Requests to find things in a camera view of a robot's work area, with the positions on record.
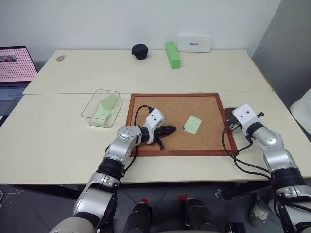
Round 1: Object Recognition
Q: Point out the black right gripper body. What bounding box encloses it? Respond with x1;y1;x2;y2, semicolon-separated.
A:
227;116;243;133

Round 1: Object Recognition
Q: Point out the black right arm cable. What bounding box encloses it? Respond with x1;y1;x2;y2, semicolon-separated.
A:
221;126;275;181

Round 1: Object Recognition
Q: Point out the black round zip case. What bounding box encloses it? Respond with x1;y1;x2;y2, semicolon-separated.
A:
131;43;149;61

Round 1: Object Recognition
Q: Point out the laptop with pink screen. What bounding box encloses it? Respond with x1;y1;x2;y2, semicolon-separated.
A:
0;46;38;117

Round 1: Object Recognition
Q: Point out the green sticky note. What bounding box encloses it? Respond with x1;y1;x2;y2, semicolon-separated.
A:
183;115;203;135

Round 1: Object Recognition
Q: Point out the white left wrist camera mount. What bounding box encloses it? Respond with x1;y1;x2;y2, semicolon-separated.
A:
142;108;166;144

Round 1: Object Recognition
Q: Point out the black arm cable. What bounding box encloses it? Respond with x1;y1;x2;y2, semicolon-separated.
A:
121;105;154;176
221;126;275;181

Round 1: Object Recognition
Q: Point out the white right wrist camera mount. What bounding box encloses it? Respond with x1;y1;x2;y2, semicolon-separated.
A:
232;104;261;133

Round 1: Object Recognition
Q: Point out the clear plastic box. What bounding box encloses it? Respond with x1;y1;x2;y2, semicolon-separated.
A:
80;89;123;128

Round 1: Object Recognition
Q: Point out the white crumpled object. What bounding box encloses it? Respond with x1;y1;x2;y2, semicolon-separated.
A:
249;196;270;228

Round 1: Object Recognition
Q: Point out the dark rounded shape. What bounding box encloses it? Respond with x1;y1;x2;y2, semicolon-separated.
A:
181;197;220;233
124;202;153;233

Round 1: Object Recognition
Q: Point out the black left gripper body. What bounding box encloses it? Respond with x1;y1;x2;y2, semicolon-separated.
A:
152;125;169;144

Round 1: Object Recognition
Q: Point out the green note standing upright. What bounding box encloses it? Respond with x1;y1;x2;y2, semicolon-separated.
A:
98;94;118;110

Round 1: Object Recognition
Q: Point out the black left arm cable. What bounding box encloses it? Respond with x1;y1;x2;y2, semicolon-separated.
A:
121;105;154;176

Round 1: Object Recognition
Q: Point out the white cushion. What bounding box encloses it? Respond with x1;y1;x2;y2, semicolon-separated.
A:
290;87;311;139

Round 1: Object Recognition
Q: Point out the cork board with brown frame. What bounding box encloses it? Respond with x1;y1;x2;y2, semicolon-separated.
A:
126;93;239;157

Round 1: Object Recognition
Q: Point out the green rectangular box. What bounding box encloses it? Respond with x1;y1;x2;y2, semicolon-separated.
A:
165;41;183;70

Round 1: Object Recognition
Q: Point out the grey wall panel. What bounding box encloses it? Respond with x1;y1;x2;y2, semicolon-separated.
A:
251;0;311;110

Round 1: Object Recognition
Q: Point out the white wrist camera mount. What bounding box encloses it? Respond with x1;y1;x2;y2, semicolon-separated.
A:
232;104;261;133
142;108;166;144

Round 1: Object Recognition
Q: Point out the green note lying flat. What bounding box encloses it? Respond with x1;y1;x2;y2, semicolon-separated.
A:
89;106;116;126

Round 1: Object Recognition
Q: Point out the white floor cable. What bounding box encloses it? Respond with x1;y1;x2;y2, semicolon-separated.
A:
0;188;24;206

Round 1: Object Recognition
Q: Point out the white rectangular case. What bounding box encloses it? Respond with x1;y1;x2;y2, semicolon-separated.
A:
176;32;212;53

